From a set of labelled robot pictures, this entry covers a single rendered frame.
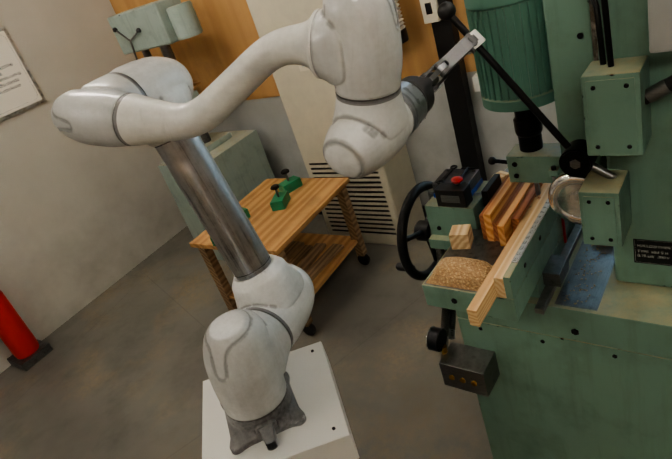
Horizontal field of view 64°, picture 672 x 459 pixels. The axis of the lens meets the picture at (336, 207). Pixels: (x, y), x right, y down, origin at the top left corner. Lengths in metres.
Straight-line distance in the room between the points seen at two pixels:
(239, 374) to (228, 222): 0.34
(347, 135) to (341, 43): 0.13
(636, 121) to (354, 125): 0.48
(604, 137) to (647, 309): 0.39
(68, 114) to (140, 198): 2.98
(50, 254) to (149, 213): 0.75
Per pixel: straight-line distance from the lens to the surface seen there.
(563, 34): 1.13
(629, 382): 1.37
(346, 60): 0.78
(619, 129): 1.04
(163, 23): 3.14
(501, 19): 1.14
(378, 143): 0.81
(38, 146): 3.76
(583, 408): 1.48
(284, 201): 2.67
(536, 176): 1.31
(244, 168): 3.38
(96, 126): 1.09
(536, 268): 1.26
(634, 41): 1.07
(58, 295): 3.86
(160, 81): 1.21
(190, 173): 1.25
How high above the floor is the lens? 1.63
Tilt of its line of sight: 26 degrees down
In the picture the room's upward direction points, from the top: 19 degrees counter-clockwise
